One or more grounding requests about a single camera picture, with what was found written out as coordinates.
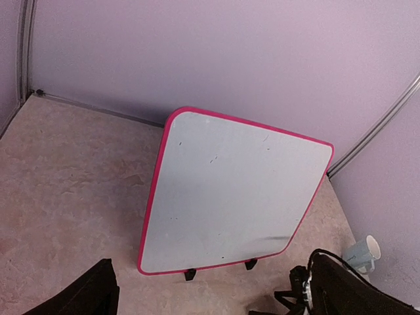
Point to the pink framed whiteboard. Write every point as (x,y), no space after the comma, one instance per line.
(226,190)

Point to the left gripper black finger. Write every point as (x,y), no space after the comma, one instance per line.
(94,292)

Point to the left aluminium frame post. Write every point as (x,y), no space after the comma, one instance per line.
(24,50)

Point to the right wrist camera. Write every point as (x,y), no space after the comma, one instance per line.
(298,277)

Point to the aluminium frame post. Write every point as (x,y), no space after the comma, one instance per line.
(24,50)
(376,128)

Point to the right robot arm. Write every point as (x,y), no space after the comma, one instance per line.
(329,285)

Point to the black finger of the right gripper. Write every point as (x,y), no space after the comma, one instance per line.
(287,301)

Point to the right aluminium frame post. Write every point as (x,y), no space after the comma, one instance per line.
(376,128)

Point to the light blue mug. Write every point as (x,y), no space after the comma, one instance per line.
(362,255)

